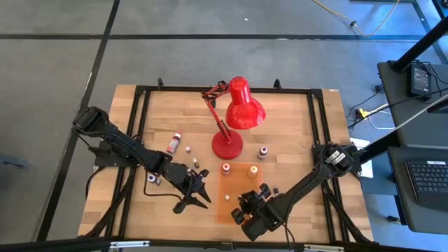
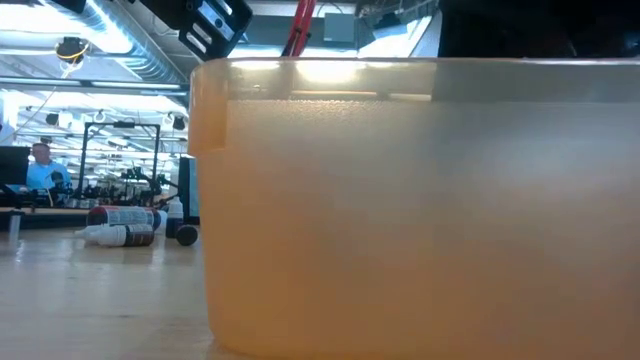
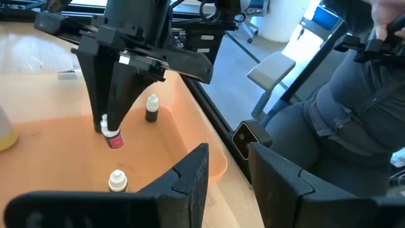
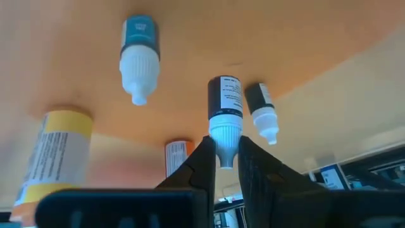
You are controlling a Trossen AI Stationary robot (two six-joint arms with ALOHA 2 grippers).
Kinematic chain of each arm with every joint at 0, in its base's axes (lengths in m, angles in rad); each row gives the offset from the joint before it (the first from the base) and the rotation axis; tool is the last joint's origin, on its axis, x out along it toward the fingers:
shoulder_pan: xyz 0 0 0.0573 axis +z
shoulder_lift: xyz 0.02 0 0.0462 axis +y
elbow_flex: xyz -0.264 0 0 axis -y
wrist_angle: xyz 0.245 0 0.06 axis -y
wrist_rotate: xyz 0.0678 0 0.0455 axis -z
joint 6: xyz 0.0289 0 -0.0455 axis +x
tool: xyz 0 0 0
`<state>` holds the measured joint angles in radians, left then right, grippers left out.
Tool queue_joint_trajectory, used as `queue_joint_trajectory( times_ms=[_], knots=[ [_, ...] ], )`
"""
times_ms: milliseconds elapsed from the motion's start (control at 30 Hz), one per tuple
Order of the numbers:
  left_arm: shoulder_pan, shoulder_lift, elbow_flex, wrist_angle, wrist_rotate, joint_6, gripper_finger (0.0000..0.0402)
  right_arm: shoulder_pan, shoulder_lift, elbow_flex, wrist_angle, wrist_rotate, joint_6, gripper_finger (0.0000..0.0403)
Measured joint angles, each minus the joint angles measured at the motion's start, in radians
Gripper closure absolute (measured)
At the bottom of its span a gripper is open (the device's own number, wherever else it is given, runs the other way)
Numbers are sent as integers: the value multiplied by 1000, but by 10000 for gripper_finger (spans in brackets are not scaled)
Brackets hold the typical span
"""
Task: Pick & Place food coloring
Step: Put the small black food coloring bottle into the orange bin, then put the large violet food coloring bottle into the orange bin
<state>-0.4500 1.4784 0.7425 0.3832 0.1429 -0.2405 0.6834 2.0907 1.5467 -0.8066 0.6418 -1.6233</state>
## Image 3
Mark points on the black table-level camera box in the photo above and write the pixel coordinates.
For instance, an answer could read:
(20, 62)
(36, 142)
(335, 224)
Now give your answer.
(248, 139)

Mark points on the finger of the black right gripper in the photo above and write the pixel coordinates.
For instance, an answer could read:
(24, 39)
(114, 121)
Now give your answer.
(125, 92)
(96, 82)

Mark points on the orange translucent plastic bin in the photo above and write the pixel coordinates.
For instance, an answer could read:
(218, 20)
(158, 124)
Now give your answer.
(63, 158)

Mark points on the black controller box white labels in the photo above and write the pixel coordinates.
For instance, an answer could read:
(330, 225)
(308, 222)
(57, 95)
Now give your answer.
(190, 44)

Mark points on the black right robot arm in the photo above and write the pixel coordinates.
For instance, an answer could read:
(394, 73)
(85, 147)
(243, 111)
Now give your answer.
(228, 9)

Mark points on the small white-capped food coloring bottle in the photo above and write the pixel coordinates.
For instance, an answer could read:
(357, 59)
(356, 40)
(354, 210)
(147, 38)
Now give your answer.
(117, 180)

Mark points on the blue office chair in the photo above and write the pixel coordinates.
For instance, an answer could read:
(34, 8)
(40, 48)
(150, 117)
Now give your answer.
(326, 17)

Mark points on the small red food coloring bottle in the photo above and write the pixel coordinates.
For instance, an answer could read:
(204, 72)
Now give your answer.
(115, 141)

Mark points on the yellow food coloring bottle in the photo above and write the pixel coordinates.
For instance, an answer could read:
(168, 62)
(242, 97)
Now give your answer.
(4, 136)

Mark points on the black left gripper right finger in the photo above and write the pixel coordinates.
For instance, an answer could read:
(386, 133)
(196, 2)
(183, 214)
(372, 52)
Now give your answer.
(300, 202)

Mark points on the grey padded stool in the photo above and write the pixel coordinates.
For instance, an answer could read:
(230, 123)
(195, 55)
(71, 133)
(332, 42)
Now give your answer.
(270, 71)

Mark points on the person's hand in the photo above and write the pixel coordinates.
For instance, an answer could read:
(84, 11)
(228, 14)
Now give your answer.
(384, 16)

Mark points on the person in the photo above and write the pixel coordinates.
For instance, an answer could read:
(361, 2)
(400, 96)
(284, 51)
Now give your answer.
(348, 126)

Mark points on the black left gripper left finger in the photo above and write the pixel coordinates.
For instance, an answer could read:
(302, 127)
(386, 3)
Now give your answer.
(95, 210)

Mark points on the white round column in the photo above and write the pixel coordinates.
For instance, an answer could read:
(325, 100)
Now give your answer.
(284, 19)

